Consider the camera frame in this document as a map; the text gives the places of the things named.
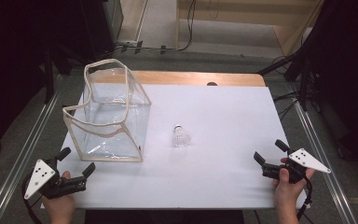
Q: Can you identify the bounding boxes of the person's left hand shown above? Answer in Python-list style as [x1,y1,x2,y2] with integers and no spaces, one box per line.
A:
[41,171,76,218]

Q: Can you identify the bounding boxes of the black curtain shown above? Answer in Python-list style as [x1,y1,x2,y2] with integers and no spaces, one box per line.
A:
[301,0,358,171]
[0,0,90,155]

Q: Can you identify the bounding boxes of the black hanging cable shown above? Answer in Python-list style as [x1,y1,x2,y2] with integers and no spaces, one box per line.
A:
[115,0,198,54]

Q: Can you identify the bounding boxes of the wooden shelf unit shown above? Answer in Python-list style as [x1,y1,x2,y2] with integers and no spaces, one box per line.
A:
[175,0,325,58]

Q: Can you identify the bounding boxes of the black floor cables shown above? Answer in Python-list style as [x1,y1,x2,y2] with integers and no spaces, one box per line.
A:
[272,91,302,121]

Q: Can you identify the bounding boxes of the person's dark clothing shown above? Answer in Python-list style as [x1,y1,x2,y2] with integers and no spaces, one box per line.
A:
[84,209,245,224]

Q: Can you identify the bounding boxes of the person's right hand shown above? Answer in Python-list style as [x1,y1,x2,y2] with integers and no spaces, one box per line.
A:
[272,157,316,214]

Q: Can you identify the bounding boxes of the white table sheet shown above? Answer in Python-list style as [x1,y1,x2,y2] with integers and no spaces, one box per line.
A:
[40,83,307,210]

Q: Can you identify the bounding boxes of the black metal stand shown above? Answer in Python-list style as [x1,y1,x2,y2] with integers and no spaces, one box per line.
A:
[257,52,313,111]

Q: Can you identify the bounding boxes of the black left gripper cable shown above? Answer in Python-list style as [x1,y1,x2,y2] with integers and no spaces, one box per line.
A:
[21,173,45,224]

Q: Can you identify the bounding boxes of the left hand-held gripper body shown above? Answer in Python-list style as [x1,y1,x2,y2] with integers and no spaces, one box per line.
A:
[23,157,88,201]

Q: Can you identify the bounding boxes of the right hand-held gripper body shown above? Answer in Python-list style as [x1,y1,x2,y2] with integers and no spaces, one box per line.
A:
[261,147,332,185]

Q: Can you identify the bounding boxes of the white shuttlecock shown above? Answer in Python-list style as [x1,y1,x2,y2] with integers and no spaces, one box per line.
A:
[172,124,192,148]

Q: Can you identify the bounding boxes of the clear bag with cream trim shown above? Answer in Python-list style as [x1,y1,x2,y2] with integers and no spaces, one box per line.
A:
[62,58,153,163]

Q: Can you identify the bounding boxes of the aluminium floor rail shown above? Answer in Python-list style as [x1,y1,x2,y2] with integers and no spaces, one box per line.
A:
[293,101,358,224]
[0,90,61,224]

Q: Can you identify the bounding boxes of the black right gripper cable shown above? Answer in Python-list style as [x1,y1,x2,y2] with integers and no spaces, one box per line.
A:
[296,174,313,221]

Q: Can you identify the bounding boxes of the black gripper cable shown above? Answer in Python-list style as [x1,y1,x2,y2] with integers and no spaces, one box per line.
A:
[21,173,45,224]
[296,174,313,221]

